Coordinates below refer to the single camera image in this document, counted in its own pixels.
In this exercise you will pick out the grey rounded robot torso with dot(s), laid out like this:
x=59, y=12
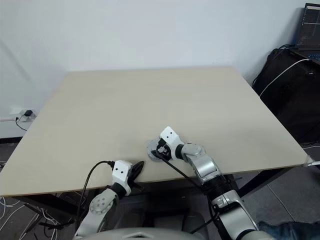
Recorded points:
x=140, y=234

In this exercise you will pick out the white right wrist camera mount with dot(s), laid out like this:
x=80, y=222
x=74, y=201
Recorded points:
x=170, y=135

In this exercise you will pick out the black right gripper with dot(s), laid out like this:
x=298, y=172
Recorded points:
x=168, y=153

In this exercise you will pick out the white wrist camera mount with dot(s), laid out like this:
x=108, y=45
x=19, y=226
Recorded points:
x=121, y=171
x=170, y=135

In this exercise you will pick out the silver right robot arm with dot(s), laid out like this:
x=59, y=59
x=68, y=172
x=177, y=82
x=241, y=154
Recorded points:
x=205, y=167

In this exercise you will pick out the black metal table frame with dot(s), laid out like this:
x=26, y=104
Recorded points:
x=270, y=181

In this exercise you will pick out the blue jeans leg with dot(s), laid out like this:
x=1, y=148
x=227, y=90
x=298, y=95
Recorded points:
x=295, y=232

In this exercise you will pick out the black laptop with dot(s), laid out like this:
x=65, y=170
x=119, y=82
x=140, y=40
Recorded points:
x=310, y=25

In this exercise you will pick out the small grey round object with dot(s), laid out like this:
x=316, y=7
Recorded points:
x=151, y=146

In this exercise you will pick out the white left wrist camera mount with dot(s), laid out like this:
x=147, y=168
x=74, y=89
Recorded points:
x=121, y=171

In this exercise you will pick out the black plug adapter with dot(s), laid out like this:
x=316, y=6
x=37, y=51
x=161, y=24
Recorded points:
x=28, y=113

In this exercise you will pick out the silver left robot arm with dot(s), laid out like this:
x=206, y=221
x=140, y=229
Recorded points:
x=100, y=202

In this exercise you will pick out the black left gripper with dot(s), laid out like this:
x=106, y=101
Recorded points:
x=131, y=176

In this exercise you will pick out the large black case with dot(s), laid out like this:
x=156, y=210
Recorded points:
x=287, y=105

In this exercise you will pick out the silver motor housing copper windings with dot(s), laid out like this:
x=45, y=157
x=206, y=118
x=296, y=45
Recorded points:
x=153, y=159

